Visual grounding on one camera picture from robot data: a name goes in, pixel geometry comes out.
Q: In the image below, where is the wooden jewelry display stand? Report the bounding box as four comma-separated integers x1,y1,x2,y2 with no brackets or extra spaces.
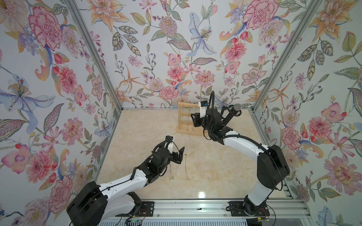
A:
176,102,203,136

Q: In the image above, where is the gold chain necklace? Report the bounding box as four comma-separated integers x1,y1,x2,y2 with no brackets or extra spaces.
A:
184,153,190,181

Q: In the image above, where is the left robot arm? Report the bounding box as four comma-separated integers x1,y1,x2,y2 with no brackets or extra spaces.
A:
67,147,185,226

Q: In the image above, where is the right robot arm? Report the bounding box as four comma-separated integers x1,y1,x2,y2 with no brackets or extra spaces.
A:
190,105,290,216

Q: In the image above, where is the black microphone on tripod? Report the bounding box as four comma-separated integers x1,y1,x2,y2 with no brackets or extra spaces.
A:
221,104,242,126

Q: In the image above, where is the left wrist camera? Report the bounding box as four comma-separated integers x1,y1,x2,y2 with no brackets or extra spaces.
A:
167,141,174,154

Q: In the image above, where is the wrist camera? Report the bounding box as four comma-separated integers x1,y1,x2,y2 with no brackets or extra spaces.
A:
198,101,209,118
167,141,174,154

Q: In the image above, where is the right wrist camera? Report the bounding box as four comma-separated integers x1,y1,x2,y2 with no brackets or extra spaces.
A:
198,101,209,118

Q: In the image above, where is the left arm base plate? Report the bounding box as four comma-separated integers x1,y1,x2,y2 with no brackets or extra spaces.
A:
117,201,155,217

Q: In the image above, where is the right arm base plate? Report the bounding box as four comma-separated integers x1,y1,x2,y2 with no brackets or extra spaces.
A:
225,201,270,217

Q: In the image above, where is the aluminium mounting rail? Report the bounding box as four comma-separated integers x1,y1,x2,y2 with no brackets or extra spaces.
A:
69,199,312,220

